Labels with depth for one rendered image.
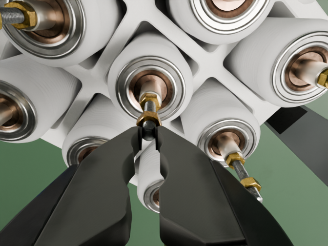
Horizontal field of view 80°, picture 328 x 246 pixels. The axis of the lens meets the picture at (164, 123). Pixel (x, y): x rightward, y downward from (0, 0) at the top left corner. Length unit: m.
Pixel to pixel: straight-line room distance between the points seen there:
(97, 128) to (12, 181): 0.55
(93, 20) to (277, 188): 0.72
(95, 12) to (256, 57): 0.17
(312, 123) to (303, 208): 0.57
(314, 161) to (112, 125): 0.29
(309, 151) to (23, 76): 0.39
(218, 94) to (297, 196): 0.64
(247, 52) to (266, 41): 0.03
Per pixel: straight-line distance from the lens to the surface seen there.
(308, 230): 1.06
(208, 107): 0.26
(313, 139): 0.38
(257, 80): 0.25
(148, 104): 0.17
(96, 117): 0.27
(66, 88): 0.31
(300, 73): 0.25
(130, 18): 0.28
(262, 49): 0.25
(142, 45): 0.21
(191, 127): 0.26
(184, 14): 0.21
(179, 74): 0.21
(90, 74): 0.30
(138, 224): 0.82
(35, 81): 0.27
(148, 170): 0.30
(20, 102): 0.26
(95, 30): 0.22
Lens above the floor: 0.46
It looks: 61 degrees down
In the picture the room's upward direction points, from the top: 175 degrees clockwise
